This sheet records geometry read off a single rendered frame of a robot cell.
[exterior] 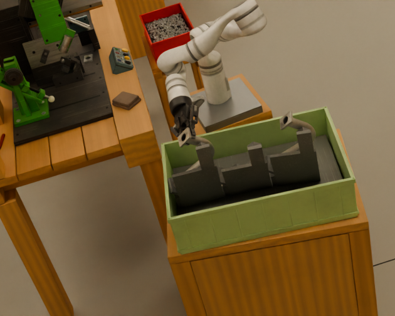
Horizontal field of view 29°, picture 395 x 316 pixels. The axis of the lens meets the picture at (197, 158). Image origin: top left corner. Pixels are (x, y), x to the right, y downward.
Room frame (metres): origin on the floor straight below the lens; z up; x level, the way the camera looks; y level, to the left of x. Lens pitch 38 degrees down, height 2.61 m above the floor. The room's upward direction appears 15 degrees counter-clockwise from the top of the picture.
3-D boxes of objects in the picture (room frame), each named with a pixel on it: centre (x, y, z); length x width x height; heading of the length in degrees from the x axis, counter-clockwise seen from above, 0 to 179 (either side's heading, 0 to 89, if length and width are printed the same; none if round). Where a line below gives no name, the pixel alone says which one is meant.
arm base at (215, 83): (2.57, -0.15, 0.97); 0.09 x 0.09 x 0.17; 16
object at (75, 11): (3.27, 0.43, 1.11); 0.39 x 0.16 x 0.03; 93
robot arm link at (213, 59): (2.57, -0.14, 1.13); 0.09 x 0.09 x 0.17; 21
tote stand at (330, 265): (2.07, -0.18, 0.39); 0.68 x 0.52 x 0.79; 83
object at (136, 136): (3.19, 0.24, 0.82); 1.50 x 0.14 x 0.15; 3
